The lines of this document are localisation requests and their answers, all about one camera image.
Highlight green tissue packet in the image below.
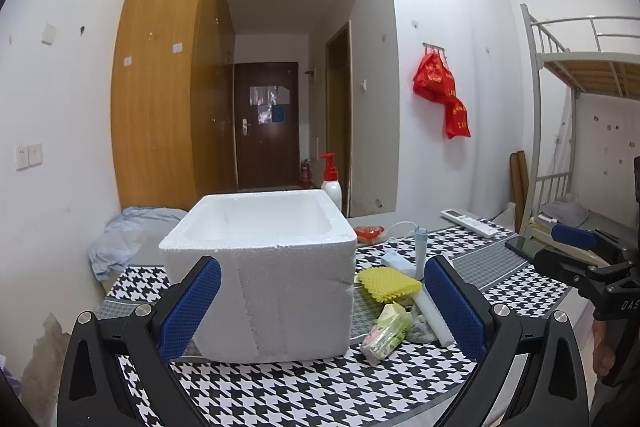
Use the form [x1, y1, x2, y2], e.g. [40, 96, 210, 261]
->
[360, 303, 412, 365]

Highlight yellow foam fruit net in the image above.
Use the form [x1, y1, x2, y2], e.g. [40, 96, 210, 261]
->
[357, 267, 422, 303]

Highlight person's right hand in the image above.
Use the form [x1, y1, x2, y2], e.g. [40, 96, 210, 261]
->
[592, 320, 615, 379]

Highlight black smartphone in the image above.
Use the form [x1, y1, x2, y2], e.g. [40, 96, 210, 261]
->
[504, 235, 544, 263]

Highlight houndstooth table cloth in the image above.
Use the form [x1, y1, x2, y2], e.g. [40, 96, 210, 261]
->
[89, 223, 576, 427]

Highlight wooden boards leaning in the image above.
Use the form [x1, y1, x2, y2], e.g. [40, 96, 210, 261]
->
[510, 150, 528, 232]

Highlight white remote control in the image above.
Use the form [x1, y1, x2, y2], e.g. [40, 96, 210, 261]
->
[440, 209, 499, 239]

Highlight clear blue sanitizer bottle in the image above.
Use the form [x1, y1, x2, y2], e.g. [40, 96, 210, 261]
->
[413, 227, 428, 281]

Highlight light blue crumpled cloth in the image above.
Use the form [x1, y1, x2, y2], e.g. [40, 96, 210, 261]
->
[88, 206, 186, 282]

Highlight white foam box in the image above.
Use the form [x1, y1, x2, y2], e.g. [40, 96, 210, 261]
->
[160, 190, 357, 364]

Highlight red snack packet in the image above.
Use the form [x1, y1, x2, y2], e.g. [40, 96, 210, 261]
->
[354, 225, 385, 245]

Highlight metal bunk bed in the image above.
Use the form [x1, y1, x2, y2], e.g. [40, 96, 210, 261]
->
[521, 5, 639, 235]

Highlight white red pump bottle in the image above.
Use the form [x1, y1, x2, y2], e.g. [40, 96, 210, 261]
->
[320, 153, 343, 210]

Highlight red fire extinguisher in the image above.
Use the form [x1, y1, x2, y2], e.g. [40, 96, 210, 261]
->
[300, 159, 311, 190]

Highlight red hanging bags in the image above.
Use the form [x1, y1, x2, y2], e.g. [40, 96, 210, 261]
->
[412, 52, 471, 140]

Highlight wooden wardrobe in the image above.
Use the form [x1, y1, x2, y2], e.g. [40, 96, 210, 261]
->
[111, 0, 236, 210]

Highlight dark brown entrance door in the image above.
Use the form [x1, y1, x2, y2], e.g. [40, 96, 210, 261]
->
[234, 62, 299, 191]

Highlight wall power sockets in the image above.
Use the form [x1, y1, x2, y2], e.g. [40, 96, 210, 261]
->
[15, 143, 43, 171]

